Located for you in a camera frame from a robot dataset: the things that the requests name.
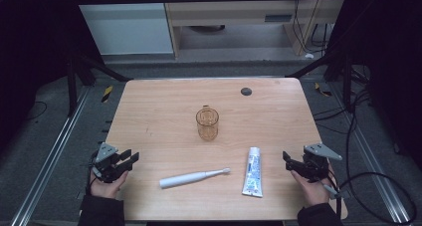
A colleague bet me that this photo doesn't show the light wooden desk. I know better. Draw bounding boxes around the light wooden desk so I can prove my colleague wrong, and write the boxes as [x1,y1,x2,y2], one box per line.
[160,0,350,59]

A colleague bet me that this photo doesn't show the person's left hand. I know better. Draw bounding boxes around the person's left hand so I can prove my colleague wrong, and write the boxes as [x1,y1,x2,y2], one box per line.
[89,170,129,200]

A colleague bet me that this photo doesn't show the yellow black tape strip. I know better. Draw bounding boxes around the yellow black tape strip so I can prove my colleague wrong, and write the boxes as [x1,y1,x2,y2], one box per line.
[314,82,333,98]
[101,85,114,104]

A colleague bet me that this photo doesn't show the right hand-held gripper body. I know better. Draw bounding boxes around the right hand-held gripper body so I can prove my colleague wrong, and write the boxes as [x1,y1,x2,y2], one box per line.
[296,142,343,184]

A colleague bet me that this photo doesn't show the white cabinet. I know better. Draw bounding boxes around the white cabinet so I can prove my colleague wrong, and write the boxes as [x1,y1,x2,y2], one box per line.
[70,0,174,57]

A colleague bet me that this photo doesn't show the transparent amber cup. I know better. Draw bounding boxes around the transparent amber cup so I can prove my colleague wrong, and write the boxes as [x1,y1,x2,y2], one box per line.
[195,105,220,142]

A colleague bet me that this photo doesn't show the thin black floor cable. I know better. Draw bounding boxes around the thin black floor cable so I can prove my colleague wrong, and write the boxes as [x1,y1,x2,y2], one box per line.
[25,101,49,121]

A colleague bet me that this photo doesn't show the person's right hand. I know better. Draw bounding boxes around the person's right hand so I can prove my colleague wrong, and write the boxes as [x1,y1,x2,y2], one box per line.
[291,167,336,208]

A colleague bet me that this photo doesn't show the black metal stand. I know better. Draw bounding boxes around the black metal stand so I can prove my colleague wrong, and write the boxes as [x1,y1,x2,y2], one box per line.
[286,48,355,113]
[65,50,133,118]

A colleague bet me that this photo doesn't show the dark curtain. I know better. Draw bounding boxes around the dark curtain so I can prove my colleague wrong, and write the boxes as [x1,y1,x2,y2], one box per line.
[326,0,422,169]
[0,0,104,154]

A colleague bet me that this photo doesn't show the aluminium floor rail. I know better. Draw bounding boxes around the aluminium floor rail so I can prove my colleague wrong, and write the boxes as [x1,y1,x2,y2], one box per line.
[9,86,92,226]
[328,82,413,226]

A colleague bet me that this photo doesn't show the white electric toothbrush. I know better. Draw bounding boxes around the white electric toothbrush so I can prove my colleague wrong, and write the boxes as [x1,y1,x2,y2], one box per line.
[158,166,232,190]

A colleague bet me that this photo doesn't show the black cables under desk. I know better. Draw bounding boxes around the black cables under desk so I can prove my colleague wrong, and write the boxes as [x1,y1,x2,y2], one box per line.
[291,0,333,55]

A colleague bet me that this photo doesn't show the right hand-held gripper cable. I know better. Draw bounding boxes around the right hand-held gripper cable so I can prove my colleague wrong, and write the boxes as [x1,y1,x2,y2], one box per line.
[318,170,352,217]

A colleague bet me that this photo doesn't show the white toothpaste tube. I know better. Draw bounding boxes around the white toothpaste tube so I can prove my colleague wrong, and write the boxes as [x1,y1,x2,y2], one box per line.
[241,146,264,199]

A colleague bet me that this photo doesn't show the thick black floor cable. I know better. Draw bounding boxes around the thick black floor cable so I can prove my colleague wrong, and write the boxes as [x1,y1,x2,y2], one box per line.
[337,86,418,226]

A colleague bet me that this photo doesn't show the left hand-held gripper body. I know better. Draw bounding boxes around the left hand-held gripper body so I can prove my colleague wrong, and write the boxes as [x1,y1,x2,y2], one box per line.
[91,141,132,184]

